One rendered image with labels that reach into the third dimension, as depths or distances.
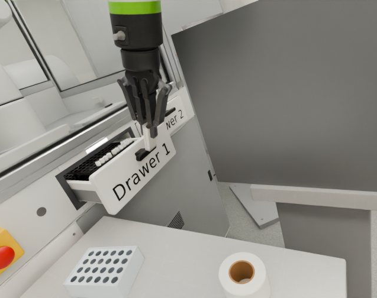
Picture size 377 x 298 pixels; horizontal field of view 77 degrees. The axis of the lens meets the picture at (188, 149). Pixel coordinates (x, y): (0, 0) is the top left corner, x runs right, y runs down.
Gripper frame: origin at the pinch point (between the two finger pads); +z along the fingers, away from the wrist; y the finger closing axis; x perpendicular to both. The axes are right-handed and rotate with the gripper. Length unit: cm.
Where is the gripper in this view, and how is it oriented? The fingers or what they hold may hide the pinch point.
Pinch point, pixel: (150, 136)
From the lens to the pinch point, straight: 58.3
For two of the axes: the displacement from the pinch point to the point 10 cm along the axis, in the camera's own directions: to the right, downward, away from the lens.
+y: 8.8, 2.6, -3.9
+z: 0.0, 8.2, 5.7
